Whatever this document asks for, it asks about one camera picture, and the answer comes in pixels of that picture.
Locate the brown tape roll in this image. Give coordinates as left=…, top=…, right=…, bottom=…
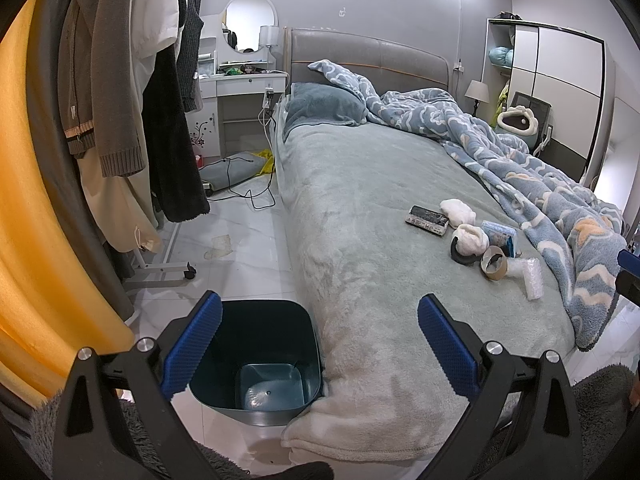
left=480, top=245, right=508, bottom=281

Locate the white fluffy ball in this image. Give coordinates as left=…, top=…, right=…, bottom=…
left=439, top=198, right=476, bottom=229
left=454, top=223, right=489, bottom=257

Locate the blue white tissue pack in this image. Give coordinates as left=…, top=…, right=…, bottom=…
left=480, top=221, right=518, bottom=258

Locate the black tissue pack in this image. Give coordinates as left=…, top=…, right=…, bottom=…
left=406, top=205, right=449, bottom=236

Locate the dark teal trash bin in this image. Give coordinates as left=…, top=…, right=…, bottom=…
left=189, top=299, right=323, bottom=427

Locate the blue cloud-pattern duvet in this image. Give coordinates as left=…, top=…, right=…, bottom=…
left=308, top=60, right=627, bottom=351

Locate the white clothes rack base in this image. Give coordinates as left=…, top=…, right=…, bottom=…
left=124, top=223, right=198, bottom=290

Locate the yellow curtain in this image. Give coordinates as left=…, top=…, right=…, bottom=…
left=0, top=0, right=134, bottom=408

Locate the black hanging coat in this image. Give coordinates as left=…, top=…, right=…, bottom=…
left=142, top=46, right=209, bottom=222

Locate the beige hanging coat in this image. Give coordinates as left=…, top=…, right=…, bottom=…
left=77, top=148, right=162, bottom=252

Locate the grey-green bed blanket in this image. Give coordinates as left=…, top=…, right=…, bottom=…
left=272, top=122, right=574, bottom=463

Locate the white cloud-shaped pet bed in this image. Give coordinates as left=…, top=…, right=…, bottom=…
left=496, top=105, right=539, bottom=152

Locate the yellow plastic bag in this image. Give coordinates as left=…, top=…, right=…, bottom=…
left=255, top=148, right=274, bottom=177

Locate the white wardrobe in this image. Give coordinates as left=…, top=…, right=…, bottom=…
left=480, top=18, right=615, bottom=188

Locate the bedside table lamp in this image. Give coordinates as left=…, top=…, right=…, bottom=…
left=464, top=80, right=489, bottom=116

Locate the white dressing table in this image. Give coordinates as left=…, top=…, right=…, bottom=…
left=186, top=32, right=288, bottom=162

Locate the blue-grey pillow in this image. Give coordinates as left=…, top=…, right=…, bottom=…
left=283, top=82, right=367, bottom=138

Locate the brown knit cardigan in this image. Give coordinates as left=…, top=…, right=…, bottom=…
left=58, top=0, right=145, bottom=177

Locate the grey upholstered headboard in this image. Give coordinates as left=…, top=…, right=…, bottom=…
left=283, top=28, right=450, bottom=94

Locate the black floor cable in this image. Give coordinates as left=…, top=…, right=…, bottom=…
left=204, top=155, right=278, bottom=213

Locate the round wall mirror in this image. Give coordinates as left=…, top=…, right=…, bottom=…
left=221, top=0, right=278, bottom=53

